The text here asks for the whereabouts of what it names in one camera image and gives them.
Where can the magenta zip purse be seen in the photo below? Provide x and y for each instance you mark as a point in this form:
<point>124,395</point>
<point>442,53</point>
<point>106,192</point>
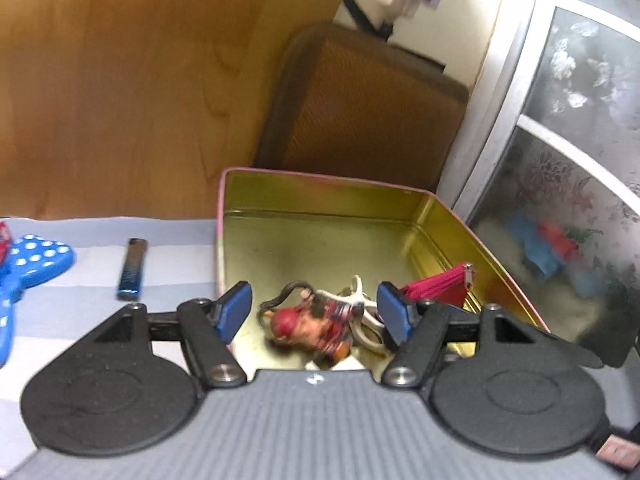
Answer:
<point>435,292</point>

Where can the black blue lighter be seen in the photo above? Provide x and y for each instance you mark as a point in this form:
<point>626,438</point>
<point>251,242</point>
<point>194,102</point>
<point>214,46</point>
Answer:
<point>132,270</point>

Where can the blue blurred cloth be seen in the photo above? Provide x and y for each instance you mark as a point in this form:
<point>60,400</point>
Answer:
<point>532,250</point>

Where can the red plastic trinket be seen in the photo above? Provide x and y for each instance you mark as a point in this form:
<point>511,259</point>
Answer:
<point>5,242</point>

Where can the striped blue white cloth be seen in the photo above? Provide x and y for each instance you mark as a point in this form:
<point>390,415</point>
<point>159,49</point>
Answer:
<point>95,280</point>

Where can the beige plastic clip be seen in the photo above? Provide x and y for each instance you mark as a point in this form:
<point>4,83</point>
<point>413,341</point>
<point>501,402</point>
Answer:
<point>356,300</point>

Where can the blue polka dot headband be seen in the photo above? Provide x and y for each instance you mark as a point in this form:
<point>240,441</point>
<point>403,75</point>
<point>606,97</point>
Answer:
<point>35,260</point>

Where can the pink biscuit tin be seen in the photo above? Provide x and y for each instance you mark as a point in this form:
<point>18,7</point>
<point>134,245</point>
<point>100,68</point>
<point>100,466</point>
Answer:
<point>325,230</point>

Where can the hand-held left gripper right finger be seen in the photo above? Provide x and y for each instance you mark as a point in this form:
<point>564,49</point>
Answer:
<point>395,312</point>

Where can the wooden laminate board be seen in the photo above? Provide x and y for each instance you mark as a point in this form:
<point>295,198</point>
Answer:
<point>125,85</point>

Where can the red blurred cloth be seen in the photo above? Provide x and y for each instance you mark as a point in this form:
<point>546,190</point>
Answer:
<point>557,240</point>

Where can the aluminium frosted glass door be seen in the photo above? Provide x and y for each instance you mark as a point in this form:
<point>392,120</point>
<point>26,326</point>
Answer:
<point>500,125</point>

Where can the brown cushion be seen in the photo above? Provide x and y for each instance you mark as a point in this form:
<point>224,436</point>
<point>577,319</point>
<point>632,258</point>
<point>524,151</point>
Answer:
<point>360,120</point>

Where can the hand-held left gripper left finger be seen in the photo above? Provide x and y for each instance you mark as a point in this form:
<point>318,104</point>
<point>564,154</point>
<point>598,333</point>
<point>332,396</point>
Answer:
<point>232,310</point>

